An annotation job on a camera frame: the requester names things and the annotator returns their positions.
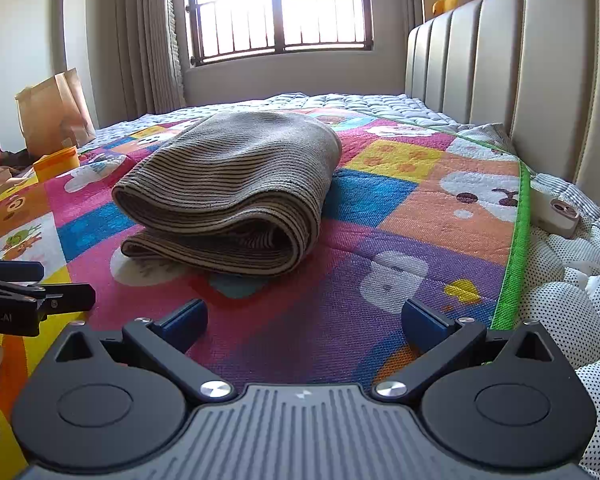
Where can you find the brown paper bag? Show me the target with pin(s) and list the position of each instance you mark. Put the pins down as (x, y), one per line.
(50, 115)

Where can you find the beige padded headboard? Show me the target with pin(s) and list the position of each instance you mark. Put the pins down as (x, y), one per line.
(545, 70)

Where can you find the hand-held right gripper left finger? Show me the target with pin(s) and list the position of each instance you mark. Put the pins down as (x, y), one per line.
(184, 321)

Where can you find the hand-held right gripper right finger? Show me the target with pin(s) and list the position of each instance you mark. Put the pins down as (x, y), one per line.
(421, 321)

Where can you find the colourful patchwork cartoon blanket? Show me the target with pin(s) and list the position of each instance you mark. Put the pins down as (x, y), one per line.
(570, 300)

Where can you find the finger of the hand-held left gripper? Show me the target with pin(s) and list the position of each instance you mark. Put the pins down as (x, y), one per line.
(10, 271)
(65, 296)

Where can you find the beige curtain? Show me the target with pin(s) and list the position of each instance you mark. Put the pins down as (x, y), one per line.
(135, 40)

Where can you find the barred window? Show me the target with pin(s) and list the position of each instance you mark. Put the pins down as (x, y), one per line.
(277, 10)

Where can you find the brown striped sweater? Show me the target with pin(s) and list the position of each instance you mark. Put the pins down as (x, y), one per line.
(230, 185)

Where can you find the orange plastic container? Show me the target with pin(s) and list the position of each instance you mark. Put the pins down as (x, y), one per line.
(56, 165)

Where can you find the colourful printed blanket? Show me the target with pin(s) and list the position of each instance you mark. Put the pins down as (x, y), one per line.
(380, 260)

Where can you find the white phone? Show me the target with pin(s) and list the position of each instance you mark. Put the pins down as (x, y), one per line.
(555, 215)

